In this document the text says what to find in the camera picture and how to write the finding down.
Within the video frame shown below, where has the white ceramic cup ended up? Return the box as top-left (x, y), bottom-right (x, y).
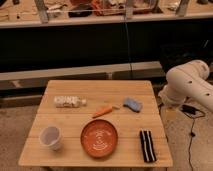
top-left (39, 126), bottom-right (62, 151)

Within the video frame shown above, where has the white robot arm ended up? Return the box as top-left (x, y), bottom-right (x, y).
top-left (159, 60), bottom-right (213, 112)

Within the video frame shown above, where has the orange ceramic bowl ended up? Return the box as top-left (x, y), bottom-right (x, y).
top-left (80, 119), bottom-right (118, 158)

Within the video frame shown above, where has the orange toy carrot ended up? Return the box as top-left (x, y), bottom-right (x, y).
top-left (92, 106), bottom-right (120, 118)

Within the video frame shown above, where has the blue sponge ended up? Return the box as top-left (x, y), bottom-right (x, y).
top-left (123, 98), bottom-right (142, 113)

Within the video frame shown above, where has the wooden table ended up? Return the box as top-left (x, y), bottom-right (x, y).
top-left (19, 80), bottom-right (173, 168)

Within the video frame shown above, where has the black power adapter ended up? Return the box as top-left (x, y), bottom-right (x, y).
top-left (182, 105), bottom-right (196, 115)

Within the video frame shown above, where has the long workbench shelf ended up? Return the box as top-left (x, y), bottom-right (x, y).
top-left (0, 0), bottom-right (213, 29)

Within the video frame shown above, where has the black hanging cable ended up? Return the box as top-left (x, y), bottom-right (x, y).
top-left (123, 13), bottom-right (134, 80)

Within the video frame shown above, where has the black cable on floor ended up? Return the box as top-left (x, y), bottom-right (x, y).
top-left (180, 105), bottom-right (207, 171)

